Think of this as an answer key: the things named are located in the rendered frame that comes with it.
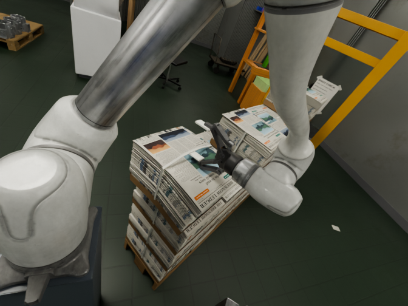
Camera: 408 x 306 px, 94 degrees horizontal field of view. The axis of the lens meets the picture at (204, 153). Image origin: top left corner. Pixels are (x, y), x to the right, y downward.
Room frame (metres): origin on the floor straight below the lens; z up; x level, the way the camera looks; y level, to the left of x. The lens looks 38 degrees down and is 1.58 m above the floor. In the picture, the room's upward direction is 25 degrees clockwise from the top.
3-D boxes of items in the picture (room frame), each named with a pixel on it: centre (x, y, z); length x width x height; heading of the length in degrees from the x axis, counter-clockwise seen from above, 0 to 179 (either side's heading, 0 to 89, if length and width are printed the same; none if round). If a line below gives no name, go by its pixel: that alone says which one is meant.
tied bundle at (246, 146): (1.15, -0.23, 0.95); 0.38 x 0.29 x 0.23; 64
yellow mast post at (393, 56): (1.91, -0.99, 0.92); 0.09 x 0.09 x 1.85; 63
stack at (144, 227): (1.02, -0.17, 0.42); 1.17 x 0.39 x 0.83; 153
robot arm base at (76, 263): (0.14, 0.24, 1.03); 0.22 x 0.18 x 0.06; 31
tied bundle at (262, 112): (1.41, -0.37, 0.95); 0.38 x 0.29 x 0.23; 62
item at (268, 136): (1.15, -0.23, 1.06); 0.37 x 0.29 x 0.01; 64
